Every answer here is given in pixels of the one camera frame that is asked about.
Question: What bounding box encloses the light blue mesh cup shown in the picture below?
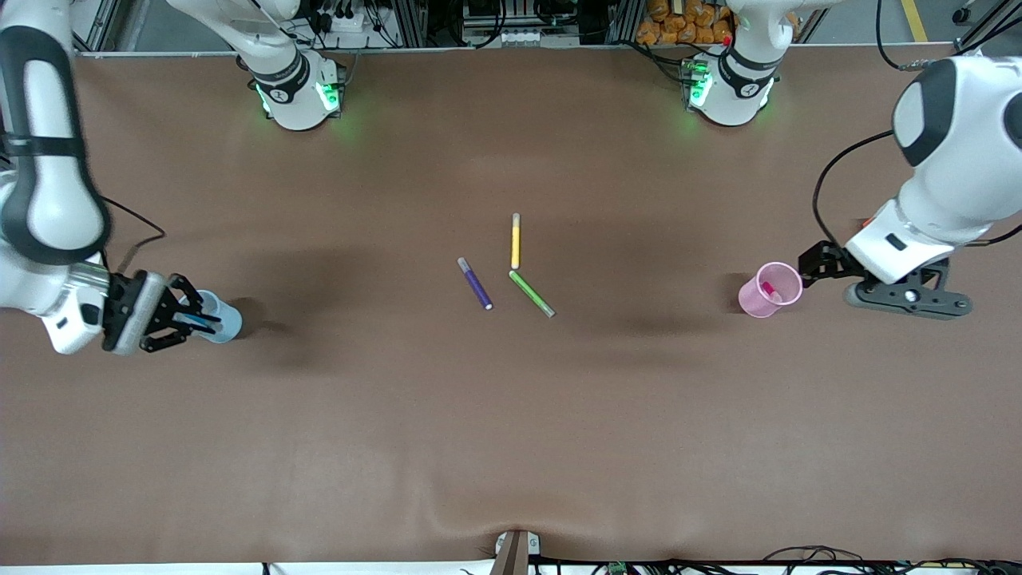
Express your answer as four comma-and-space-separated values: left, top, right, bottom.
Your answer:
188, 289, 244, 344

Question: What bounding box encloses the pink mesh cup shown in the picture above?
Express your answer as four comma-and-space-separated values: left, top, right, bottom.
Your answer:
738, 261, 804, 319

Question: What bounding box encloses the bag of orange items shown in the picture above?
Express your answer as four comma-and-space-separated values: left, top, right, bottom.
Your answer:
636, 0, 802, 46

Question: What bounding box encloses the green marker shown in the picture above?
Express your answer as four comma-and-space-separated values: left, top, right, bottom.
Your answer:
509, 270, 556, 319

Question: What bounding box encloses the purple marker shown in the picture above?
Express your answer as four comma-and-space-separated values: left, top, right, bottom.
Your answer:
457, 256, 493, 311

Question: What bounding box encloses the white power strip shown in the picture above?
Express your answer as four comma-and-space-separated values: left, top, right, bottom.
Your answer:
315, 8, 384, 34

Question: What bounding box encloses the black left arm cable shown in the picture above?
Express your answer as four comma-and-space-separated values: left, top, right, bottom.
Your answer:
812, 0, 1022, 248

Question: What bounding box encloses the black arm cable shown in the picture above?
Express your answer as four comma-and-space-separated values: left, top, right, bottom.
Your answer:
100, 196, 167, 274
812, 0, 1022, 248

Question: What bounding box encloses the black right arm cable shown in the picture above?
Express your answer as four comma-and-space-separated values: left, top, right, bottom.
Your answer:
100, 196, 167, 274

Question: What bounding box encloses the aluminium frame profile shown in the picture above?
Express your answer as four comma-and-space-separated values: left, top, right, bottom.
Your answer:
954, 0, 1022, 61
70, 0, 121, 54

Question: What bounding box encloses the metal bracket with brown post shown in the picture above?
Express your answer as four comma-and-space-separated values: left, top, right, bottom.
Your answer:
489, 529, 541, 575

